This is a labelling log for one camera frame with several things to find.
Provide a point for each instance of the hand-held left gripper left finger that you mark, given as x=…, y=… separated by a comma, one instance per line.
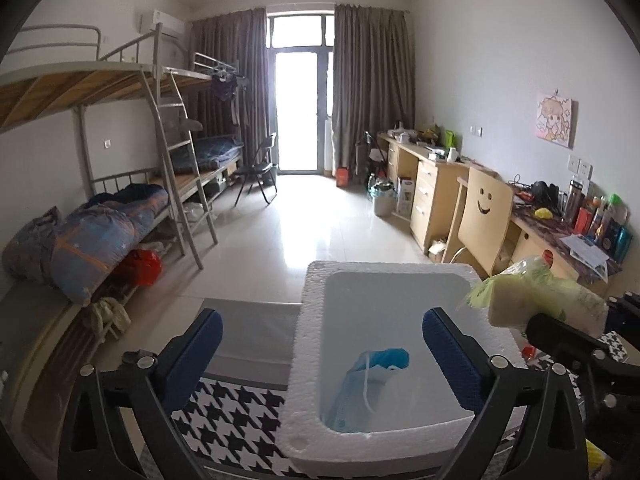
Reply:
x=197, y=355

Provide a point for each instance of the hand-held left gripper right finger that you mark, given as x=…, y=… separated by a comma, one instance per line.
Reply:
x=452, y=360

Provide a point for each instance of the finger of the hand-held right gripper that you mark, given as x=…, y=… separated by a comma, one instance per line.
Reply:
x=565, y=335
x=625, y=305

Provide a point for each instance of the napa cabbage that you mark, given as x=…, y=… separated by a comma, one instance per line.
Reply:
x=555, y=300

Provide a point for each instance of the blue face mask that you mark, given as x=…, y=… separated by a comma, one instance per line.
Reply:
x=357, y=395

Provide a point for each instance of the white foam box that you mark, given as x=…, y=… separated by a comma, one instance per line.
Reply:
x=310, y=340

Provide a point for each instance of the yellow foam net sleeve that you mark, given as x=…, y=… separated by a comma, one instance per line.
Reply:
x=598, y=462

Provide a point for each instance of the red packet in clear bag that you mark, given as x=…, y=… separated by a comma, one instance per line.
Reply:
x=528, y=352

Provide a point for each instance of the teal bottle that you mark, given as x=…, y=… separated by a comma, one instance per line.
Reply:
x=625, y=245

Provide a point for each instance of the dark blue bottle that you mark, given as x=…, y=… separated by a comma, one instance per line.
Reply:
x=611, y=240

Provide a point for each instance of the printed paper sheets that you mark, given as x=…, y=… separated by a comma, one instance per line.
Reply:
x=585, y=250

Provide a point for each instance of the houndstooth tablecloth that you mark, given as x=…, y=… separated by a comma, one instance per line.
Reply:
x=240, y=420

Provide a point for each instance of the orange red bottle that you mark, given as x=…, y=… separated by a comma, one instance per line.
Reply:
x=582, y=220

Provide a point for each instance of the wooden desk with patterned cover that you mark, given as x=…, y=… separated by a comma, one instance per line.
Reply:
x=545, y=240

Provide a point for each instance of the pale crumpled cloth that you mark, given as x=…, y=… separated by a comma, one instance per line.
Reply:
x=107, y=315

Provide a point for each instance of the green capped bottle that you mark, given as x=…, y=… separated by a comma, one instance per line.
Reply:
x=614, y=205

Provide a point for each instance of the red plastic bag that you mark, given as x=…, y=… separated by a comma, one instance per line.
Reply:
x=142, y=267

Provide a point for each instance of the grey thermos bottle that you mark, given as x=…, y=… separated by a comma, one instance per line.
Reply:
x=574, y=197

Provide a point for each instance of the yellow object on desk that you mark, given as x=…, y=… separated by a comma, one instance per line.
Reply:
x=544, y=213

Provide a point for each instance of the black headphones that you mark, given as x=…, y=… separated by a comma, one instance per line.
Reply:
x=545, y=191

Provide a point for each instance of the wooden chair with smiley face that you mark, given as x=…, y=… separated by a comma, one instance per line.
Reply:
x=482, y=220

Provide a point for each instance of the blue quilt with orange stripes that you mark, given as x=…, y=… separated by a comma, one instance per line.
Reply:
x=95, y=245

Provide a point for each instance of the wooden desk with drawers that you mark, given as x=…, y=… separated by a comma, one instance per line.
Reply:
x=427, y=195

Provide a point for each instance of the white carton box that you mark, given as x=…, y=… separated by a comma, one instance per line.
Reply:
x=406, y=197

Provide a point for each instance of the white bucket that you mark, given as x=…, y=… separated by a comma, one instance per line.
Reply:
x=384, y=205

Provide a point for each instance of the black folding chair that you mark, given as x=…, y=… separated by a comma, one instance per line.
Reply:
x=257, y=167

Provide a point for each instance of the grey purple cloth bundle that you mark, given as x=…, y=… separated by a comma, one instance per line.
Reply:
x=30, y=247

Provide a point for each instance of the blue checked bedding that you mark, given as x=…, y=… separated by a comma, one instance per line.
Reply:
x=215, y=150

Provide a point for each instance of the red orange box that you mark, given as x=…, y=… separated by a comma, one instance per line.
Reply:
x=343, y=177

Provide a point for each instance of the black bag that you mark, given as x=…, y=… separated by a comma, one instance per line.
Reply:
x=370, y=157

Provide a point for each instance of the green bag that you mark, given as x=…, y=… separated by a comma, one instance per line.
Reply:
x=450, y=138

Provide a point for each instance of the dark hanging clothes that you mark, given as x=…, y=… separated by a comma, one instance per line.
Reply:
x=224, y=87

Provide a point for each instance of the glass balcony door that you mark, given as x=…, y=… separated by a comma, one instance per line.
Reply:
x=300, y=95

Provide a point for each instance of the brown curtain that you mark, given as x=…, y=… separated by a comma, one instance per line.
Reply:
x=227, y=70
x=372, y=85

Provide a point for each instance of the grey metal bunk bed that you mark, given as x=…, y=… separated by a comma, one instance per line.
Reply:
x=50, y=80
x=210, y=65

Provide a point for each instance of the white air conditioner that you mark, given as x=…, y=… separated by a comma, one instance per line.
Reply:
x=160, y=22

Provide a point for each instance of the white double wall socket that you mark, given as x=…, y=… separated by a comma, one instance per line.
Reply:
x=580, y=167

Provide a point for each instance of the wall poster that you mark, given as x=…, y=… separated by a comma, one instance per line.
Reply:
x=555, y=120

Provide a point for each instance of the white wall switch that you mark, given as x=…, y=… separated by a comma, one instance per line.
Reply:
x=476, y=131

